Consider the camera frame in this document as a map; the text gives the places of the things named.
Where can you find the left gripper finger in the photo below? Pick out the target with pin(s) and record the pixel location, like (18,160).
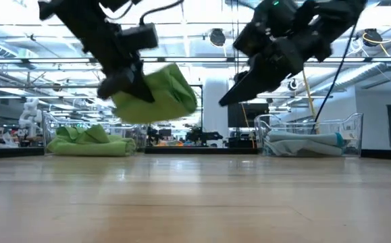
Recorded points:
(114,86)
(142,86)

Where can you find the green microfiber towel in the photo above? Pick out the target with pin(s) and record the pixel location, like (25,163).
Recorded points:
(90,148)
(158,98)
(83,135)

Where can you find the white pillar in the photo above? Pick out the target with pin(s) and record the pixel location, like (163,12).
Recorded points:
(215,104)

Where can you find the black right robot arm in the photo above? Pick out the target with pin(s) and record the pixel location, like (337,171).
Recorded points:
(333,17)

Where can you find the brown ceiling pipe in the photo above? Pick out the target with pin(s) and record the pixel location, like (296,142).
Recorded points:
(46,86)

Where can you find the silver ceiling rail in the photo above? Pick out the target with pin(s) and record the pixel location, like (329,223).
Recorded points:
(63,60)

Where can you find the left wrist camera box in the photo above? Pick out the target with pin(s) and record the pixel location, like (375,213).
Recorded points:
(141,37)

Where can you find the clear plastic bin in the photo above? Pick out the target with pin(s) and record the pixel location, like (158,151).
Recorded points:
(50,135)
(354,131)

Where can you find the black monitor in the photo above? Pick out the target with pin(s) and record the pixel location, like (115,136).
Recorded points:
(249,114)

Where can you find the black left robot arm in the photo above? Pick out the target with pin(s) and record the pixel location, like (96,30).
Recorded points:
(80,17)

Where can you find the grey hanging device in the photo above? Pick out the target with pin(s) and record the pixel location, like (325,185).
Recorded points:
(217,37)

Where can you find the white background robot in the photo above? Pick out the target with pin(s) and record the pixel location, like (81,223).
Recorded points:
(29,116)

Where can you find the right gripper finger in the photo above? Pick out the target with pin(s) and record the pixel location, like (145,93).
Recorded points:
(249,87)
(239,77)

